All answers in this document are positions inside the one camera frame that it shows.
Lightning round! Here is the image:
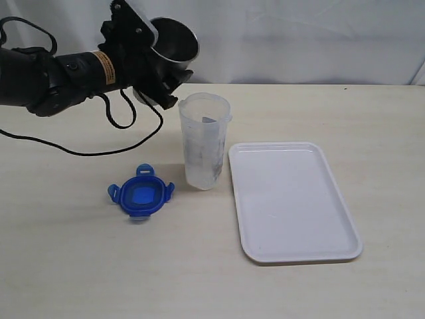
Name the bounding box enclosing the clear plastic tall container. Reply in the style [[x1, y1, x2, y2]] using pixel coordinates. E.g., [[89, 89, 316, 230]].
[[178, 92, 232, 191]]

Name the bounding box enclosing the white rectangular plastic tray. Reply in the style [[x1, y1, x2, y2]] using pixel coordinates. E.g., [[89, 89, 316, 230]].
[[228, 142, 363, 265]]

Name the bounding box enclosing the blue plastic container lid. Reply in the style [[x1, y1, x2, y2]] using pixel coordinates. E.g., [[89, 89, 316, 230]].
[[107, 163, 175, 223]]

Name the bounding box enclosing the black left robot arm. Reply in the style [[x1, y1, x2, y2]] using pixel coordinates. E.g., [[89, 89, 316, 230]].
[[1, 1, 200, 117]]

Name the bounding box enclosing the black cable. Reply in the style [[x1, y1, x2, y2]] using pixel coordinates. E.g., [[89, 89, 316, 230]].
[[0, 16, 164, 156]]

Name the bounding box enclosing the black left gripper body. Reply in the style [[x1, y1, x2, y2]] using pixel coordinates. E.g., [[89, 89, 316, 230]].
[[99, 1, 177, 110]]

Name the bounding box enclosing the stainless steel cup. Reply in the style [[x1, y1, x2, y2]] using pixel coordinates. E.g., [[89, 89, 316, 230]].
[[133, 17, 200, 110]]

